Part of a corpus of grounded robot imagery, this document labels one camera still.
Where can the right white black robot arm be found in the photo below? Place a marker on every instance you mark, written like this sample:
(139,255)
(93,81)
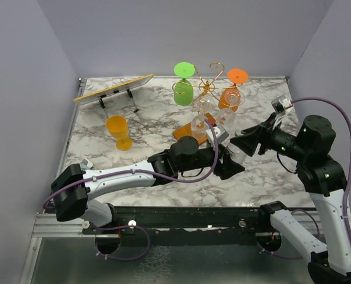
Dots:
(323,178)

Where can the black metal base rail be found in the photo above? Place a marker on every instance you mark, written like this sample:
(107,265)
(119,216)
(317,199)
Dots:
(186,226)

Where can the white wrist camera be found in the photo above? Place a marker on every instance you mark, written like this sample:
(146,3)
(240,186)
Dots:
(282,107)
(220,133)

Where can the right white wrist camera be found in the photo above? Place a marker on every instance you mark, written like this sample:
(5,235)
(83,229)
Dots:
(282,107)

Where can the yellow-orange plastic wine glass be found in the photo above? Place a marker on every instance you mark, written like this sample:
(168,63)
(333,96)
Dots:
(118,129)

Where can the orange plastic wine glass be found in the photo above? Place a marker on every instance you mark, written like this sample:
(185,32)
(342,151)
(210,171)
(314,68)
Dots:
(237,77)

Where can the clear wine glass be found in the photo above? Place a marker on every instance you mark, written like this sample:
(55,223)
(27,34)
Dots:
(228,105)
(200,121)
(237,155)

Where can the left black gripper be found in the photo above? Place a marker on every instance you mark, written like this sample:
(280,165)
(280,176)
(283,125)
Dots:
(228,167)

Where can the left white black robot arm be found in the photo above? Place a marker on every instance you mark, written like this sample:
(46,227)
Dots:
(75,190)

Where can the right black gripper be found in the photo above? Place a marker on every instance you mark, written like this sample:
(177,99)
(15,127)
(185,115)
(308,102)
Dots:
(250,138)

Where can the yellow framed whiteboard stand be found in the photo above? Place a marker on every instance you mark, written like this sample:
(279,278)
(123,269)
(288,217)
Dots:
(127,87)

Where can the gold wire wine glass rack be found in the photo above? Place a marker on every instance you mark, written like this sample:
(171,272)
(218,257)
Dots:
(203,95)

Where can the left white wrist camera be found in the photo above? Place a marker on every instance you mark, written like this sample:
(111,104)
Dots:
(220,133)

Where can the small blue white object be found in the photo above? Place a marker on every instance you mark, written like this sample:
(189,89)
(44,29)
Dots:
(86,164)

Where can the green plastic wine glass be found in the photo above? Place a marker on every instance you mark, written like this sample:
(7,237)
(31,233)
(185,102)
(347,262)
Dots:
(183,91)

